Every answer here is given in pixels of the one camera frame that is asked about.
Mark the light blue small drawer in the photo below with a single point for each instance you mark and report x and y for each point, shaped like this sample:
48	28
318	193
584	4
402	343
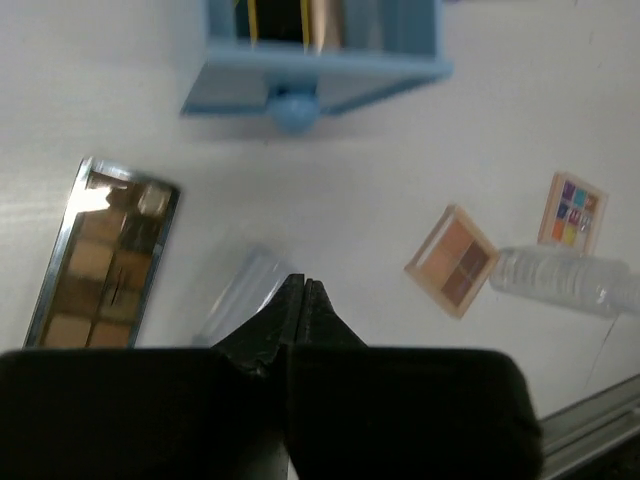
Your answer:
390	48

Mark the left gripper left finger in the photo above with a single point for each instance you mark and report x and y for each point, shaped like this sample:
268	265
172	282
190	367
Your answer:
168	413

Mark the square peach eyeshadow palette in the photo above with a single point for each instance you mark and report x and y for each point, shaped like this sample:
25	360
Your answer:
454	261

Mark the clear ribbed plastic bottle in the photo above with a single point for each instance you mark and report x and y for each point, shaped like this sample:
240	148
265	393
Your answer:
565	278

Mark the aluminium front rail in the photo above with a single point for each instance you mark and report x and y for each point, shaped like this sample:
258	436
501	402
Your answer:
590	428

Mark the rose gold lipstick tube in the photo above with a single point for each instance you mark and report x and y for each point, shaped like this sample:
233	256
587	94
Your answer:
327	24

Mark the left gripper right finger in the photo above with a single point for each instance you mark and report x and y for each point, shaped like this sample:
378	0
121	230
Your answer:
356	411

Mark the clear bottle black cap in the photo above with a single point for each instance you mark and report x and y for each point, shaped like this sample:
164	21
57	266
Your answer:
253	284

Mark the colourful small eyeshadow palette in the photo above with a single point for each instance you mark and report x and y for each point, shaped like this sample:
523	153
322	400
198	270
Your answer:
573	214

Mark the long brown eyeshadow palette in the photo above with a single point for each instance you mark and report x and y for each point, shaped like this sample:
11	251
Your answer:
107	251

